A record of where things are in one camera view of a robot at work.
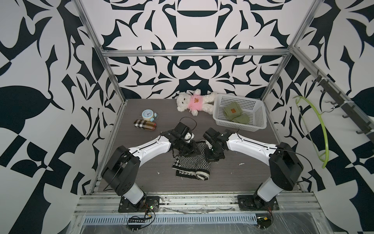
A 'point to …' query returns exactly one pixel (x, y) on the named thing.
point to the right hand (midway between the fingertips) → (206, 158)
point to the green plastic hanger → (325, 164)
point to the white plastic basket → (252, 107)
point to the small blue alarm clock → (148, 114)
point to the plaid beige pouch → (145, 125)
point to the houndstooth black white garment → (196, 165)
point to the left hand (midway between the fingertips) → (199, 151)
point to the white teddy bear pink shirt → (196, 102)
